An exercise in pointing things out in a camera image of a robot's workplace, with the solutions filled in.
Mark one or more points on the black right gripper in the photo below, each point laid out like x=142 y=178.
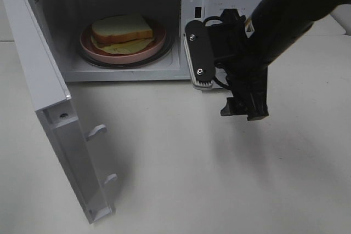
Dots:
x=236 y=64

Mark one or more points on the pink round plate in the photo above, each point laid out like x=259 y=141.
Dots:
x=152 y=50

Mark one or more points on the toy sandwich with cheese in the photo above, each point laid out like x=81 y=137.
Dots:
x=121 y=35

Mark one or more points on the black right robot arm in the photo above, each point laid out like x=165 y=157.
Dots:
x=275 y=25

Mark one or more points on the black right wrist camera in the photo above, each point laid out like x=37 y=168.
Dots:
x=199 y=55

